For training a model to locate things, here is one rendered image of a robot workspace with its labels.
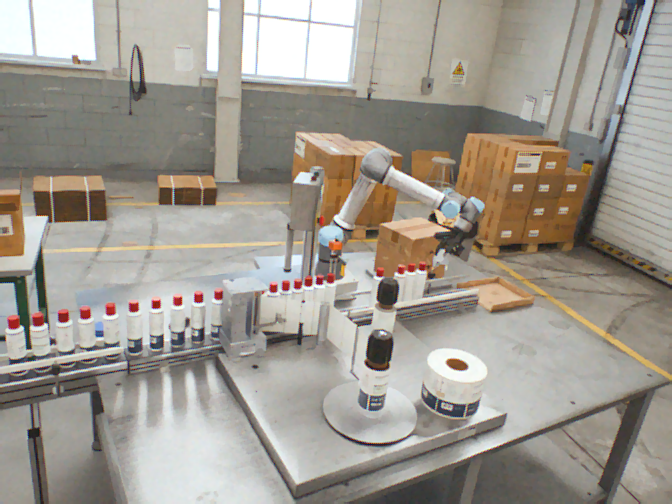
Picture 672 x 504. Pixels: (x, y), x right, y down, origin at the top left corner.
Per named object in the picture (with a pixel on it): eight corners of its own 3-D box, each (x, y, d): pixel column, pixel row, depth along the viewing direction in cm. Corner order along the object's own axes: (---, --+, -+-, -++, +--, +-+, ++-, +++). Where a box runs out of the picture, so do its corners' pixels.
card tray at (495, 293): (490, 312, 268) (492, 305, 267) (455, 289, 289) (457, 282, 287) (533, 303, 283) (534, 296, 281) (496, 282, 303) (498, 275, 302)
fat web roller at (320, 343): (318, 350, 210) (322, 307, 203) (312, 344, 213) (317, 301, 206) (328, 348, 212) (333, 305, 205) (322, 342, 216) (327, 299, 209)
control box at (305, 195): (289, 229, 213) (292, 181, 206) (296, 216, 229) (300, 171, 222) (314, 232, 213) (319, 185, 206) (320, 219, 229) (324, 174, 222)
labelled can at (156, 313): (151, 353, 196) (150, 302, 188) (147, 346, 200) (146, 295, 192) (165, 350, 198) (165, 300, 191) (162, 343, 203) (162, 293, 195)
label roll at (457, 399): (462, 427, 177) (471, 390, 171) (409, 399, 188) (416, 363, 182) (487, 400, 192) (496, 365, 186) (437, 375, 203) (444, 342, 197)
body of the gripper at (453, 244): (448, 252, 247) (463, 229, 246) (436, 245, 254) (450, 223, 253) (458, 258, 251) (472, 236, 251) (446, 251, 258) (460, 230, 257)
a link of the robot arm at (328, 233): (314, 258, 260) (314, 232, 255) (322, 249, 272) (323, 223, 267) (338, 262, 257) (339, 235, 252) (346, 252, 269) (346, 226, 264)
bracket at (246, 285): (232, 295, 189) (232, 293, 188) (222, 282, 197) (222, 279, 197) (269, 290, 195) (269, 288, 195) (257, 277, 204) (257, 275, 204)
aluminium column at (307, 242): (300, 317, 243) (315, 169, 218) (296, 312, 246) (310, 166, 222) (309, 315, 245) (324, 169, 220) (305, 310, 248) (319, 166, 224)
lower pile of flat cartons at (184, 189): (158, 205, 614) (158, 186, 606) (157, 191, 661) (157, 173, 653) (217, 205, 635) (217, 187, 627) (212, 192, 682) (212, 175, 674)
